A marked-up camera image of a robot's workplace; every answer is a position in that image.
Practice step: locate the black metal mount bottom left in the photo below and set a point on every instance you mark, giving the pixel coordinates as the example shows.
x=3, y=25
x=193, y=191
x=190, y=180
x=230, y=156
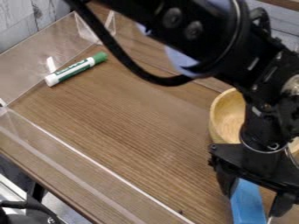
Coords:
x=38, y=213

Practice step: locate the green and white marker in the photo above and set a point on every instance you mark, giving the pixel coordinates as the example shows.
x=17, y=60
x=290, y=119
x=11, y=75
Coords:
x=77, y=68

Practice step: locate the brown wooden bowl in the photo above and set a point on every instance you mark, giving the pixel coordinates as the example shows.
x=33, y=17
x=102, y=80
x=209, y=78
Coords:
x=226, y=116

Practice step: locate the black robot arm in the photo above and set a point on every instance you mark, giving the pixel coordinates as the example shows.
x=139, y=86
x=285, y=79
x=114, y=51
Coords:
x=228, y=41

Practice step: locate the clear acrylic tray walls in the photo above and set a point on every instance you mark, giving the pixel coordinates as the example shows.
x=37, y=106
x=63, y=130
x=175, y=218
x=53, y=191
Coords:
x=115, y=145

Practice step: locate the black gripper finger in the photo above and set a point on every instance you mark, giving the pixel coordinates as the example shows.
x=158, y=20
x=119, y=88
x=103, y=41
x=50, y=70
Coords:
x=228, y=180
x=284, y=203

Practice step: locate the blue rectangular block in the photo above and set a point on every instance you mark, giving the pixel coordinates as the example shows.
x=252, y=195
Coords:
x=248, y=205

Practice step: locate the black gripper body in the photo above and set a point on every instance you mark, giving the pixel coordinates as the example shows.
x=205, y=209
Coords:
x=272, y=170

